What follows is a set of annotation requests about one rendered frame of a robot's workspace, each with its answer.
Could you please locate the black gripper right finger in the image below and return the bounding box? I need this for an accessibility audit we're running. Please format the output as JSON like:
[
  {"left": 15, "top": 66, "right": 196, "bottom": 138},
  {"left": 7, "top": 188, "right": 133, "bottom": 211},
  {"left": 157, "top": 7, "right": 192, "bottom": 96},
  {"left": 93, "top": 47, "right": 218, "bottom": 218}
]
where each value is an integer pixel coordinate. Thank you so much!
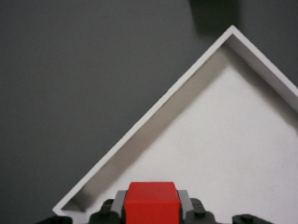
[{"left": 176, "top": 190, "right": 274, "bottom": 224}]

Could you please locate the red block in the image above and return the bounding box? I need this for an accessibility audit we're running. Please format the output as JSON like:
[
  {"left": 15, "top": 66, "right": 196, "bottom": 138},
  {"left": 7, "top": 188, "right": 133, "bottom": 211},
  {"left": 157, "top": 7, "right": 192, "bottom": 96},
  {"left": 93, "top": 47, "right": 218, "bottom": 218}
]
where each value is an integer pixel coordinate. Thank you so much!
[{"left": 124, "top": 181, "right": 180, "bottom": 224}]

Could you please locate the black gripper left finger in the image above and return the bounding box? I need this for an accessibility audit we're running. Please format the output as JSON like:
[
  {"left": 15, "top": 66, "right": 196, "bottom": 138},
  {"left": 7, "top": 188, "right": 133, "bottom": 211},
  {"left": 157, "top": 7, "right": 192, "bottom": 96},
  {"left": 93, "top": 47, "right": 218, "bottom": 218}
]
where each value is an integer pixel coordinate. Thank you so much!
[{"left": 35, "top": 190, "right": 128, "bottom": 224}]

